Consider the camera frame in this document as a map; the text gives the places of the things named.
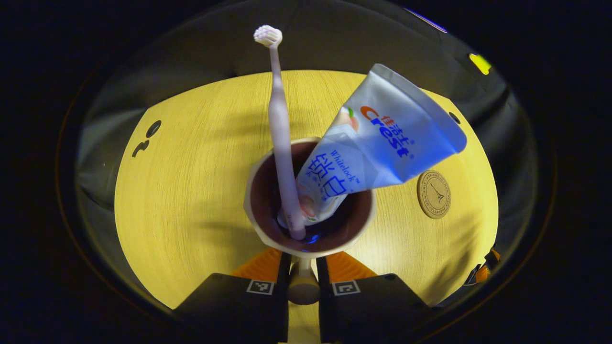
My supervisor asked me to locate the black backdrop cloth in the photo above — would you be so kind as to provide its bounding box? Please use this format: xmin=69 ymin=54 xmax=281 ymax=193
xmin=74 ymin=0 xmax=538 ymax=306

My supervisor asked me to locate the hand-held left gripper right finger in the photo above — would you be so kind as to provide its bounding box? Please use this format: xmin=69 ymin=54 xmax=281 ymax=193
xmin=316 ymin=251 xmax=433 ymax=344

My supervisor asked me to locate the wooden desktop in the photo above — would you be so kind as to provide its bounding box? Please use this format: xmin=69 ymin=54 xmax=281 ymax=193
xmin=114 ymin=70 xmax=499 ymax=344

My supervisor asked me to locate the round brown coaster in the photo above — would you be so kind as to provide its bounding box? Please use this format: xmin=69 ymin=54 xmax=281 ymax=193
xmin=416 ymin=170 xmax=452 ymax=219

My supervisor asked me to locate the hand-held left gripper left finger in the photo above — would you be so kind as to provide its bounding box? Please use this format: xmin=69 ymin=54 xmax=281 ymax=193
xmin=172 ymin=248 xmax=291 ymax=344

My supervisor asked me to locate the pale pink toothbrush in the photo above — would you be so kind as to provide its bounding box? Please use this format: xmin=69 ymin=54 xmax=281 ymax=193
xmin=253 ymin=25 xmax=306 ymax=241

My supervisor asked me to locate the white toothpaste tube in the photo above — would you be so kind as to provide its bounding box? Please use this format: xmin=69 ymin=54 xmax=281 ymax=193
xmin=277 ymin=64 xmax=468 ymax=230

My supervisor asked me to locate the beige cup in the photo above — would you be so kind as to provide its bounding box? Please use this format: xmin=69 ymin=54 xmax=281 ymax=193
xmin=243 ymin=137 xmax=377 ymax=306

